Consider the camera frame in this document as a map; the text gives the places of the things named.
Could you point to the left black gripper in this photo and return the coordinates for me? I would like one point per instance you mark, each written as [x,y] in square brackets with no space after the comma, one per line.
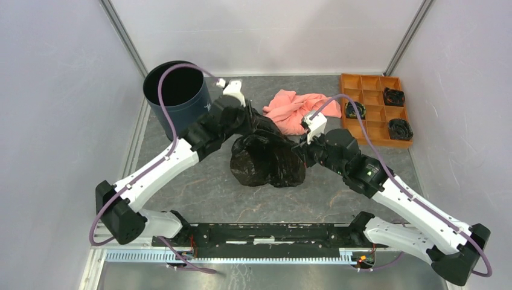
[246,114]

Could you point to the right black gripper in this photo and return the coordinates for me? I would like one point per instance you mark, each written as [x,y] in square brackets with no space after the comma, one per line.
[304,150]

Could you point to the black plastic trash bag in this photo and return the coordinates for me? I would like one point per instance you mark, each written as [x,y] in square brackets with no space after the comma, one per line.
[266,156]

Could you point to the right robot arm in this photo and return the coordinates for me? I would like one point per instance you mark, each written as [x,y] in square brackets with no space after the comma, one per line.
[451,247]

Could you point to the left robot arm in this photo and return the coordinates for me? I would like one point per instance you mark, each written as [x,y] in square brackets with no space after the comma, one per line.
[120,206]

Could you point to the dark blue trash bin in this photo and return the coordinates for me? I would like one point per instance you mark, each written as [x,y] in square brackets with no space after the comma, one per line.
[184,93]

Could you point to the rolled trash bag with yellow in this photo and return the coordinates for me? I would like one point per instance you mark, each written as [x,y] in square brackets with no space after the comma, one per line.
[352,112]

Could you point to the rolled trash bag bottom right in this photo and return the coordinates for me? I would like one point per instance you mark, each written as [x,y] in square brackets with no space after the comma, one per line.
[400,129]

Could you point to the rolled trash bag top right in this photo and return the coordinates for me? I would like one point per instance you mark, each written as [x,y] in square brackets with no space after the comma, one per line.
[393,97]

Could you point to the pink crumpled cloth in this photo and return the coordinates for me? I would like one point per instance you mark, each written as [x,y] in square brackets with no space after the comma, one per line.
[287,109]

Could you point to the orange wooden compartment tray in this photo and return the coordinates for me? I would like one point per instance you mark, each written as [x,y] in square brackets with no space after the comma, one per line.
[368,91]

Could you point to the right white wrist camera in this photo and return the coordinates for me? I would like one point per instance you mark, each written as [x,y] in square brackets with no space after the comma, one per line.
[314,124]

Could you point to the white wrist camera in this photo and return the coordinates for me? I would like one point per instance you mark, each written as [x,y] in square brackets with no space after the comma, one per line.
[314,124]
[232,88]

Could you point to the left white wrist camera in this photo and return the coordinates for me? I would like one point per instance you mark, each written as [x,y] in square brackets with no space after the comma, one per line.
[232,88]

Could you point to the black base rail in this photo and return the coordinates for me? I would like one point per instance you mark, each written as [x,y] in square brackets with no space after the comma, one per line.
[317,240]

